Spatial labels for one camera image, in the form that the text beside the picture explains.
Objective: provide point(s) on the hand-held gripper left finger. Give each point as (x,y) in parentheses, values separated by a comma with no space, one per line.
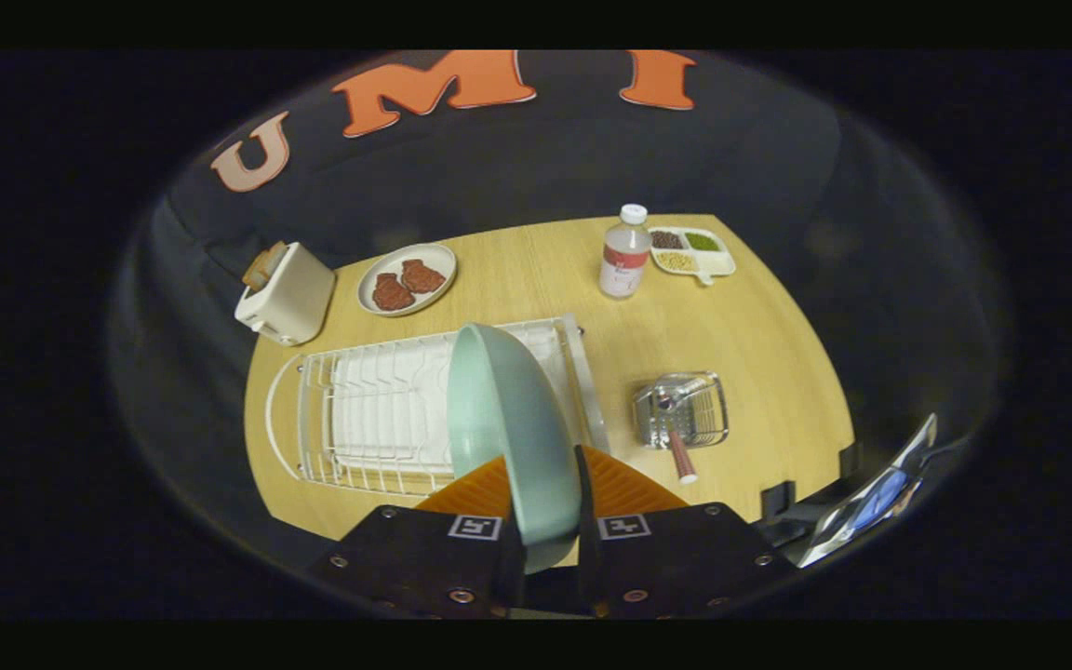
(424,558)

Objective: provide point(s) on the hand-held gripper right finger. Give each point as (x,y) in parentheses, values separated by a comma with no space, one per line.
(583,502)

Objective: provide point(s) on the pale green plate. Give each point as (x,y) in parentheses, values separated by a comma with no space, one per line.
(517,419)

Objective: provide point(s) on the beige plate with patties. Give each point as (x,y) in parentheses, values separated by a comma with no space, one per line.
(387,263)

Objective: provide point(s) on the clear bottle with red label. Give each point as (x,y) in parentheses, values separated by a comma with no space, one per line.
(624,265)

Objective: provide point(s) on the brown meat patty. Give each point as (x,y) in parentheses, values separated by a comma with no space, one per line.
(422,276)
(393,293)

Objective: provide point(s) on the black table clamp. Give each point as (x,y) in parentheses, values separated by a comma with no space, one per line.
(850,460)

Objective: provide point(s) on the white divided bean tray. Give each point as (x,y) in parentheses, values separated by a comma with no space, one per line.
(717,265)

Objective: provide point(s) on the glossy blue white card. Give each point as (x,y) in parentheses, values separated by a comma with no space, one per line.
(871,507)

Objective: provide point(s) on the white toaster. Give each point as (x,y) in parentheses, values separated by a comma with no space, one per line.
(289,298)

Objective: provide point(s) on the brown toast slice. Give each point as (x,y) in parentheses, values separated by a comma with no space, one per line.
(261,267)

